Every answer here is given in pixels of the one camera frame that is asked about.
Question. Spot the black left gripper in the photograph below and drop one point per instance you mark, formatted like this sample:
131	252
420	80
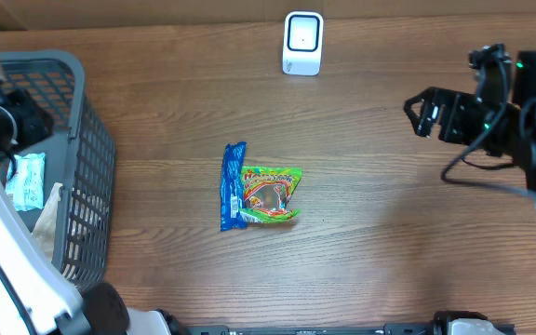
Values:
38	126

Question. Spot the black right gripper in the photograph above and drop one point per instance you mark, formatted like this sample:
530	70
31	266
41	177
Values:
453	103

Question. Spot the light teal snack packet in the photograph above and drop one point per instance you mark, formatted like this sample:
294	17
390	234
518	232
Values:
25	181

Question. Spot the beige snack bag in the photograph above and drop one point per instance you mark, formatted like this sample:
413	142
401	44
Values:
45	227

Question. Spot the green gummy candy bag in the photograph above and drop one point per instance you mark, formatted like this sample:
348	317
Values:
267	192

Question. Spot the blue cookie packet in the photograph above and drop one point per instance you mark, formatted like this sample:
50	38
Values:
231	187

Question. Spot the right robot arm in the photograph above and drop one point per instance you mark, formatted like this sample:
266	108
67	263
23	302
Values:
499	118

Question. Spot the white barcode scanner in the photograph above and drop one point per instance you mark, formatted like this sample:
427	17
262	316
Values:
302	44

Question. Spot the grey plastic laundry basket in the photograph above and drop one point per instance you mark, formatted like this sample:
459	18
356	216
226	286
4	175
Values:
82	186

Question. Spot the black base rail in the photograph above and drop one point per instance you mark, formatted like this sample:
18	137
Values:
443	322

